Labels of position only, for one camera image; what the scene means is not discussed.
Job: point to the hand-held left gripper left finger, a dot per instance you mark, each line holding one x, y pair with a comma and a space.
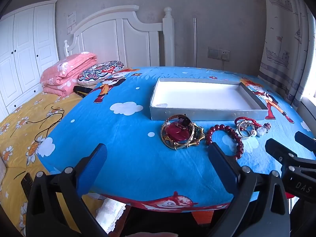
93, 167

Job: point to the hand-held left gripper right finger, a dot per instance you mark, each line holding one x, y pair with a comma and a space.
222, 164

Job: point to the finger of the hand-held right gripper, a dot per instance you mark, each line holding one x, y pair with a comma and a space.
306, 140
279, 150

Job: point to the glass bottle pendant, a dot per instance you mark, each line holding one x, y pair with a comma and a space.
263, 129

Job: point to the plain gold bangle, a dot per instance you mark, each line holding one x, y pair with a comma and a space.
240, 132

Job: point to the gold bamboo bangle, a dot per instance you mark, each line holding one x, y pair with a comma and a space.
181, 146

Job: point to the dark red flower brooch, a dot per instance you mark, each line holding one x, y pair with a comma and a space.
175, 130

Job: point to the grey cardboard tray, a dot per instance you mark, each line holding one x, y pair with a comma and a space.
205, 96

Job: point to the blue cartoon printed blanket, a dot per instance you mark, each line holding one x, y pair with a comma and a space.
128, 153

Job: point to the white lace cloth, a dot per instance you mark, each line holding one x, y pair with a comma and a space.
111, 212

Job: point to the black remote control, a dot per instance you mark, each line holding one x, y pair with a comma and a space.
26, 184

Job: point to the black flat object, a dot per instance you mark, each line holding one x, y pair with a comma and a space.
81, 90

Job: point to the yellow floral bedsheet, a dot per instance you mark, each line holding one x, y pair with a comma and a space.
17, 128

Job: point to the patterned round pillow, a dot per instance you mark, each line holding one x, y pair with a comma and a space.
98, 72

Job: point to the pink folded quilt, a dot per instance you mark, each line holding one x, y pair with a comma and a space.
64, 74

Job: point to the ship print curtain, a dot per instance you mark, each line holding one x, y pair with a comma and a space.
284, 42

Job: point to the metal pole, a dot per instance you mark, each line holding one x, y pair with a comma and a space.
195, 42

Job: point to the white bed headboard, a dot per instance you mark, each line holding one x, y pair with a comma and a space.
111, 37

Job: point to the white wardrobe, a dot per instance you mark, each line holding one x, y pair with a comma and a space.
22, 54

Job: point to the wall socket with plug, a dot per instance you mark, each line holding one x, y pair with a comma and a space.
224, 55

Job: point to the grey wall switch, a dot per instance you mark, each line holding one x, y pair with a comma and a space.
213, 52

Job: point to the paper wall notices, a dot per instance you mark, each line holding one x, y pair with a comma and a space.
71, 22

